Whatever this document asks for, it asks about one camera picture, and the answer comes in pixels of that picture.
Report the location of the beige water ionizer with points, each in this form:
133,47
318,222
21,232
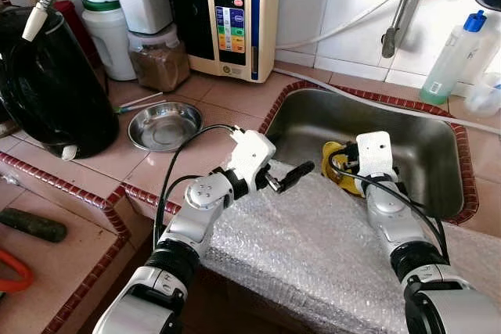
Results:
235,37

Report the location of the orange curved object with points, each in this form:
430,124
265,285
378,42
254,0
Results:
28,275

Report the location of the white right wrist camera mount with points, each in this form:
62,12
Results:
376,154

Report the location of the clear bottle blue cap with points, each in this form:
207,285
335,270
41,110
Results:
450,64

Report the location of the jar of brown powder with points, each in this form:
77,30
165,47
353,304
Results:
160,68

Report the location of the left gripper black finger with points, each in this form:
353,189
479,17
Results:
297,175

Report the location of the white filter canister green band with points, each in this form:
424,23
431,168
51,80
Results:
113,46

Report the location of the steel sink basin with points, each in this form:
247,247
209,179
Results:
427,138

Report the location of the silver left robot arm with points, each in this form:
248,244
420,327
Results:
188,224

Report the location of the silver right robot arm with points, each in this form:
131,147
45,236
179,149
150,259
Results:
391,224

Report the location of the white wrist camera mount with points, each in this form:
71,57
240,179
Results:
252,154
376,154

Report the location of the round steel bowl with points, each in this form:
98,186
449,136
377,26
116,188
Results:
164,127

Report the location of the dark green oblong object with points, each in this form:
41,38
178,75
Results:
35,226

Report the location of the clear bubble wrap sheet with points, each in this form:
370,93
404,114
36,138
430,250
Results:
305,260

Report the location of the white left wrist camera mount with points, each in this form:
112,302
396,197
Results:
252,154

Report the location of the black rounded kettle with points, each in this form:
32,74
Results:
55,91

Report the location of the clear plastic measuring cup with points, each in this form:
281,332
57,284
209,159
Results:
484,98

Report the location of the yellow plastic cup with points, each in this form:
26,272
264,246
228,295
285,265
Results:
338,183

